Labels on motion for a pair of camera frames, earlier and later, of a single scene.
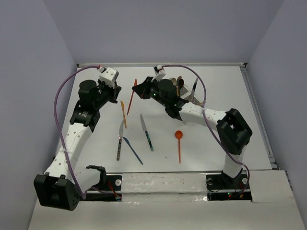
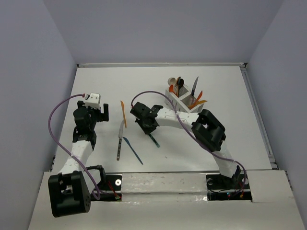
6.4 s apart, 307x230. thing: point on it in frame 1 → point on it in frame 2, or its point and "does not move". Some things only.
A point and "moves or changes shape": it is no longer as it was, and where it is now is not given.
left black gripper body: x=106 y=93 → x=94 y=114
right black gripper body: x=152 y=88 → x=147 y=129
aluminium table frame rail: x=161 y=64 does not move
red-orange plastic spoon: x=179 y=135 moves or changes shape
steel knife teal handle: x=145 y=129 → x=153 y=139
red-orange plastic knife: x=135 y=84 → x=197 y=103
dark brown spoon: x=181 y=83 does not move
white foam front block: x=160 y=182 does not move
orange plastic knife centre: x=123 y=111 does not move
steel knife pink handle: x=193 y=99 does not move
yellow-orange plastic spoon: x=178 y=78 does not move
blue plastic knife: x=133 y=149 does not move
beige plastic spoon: x=173 y=80 does not move
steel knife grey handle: x=120 y=141 does not move
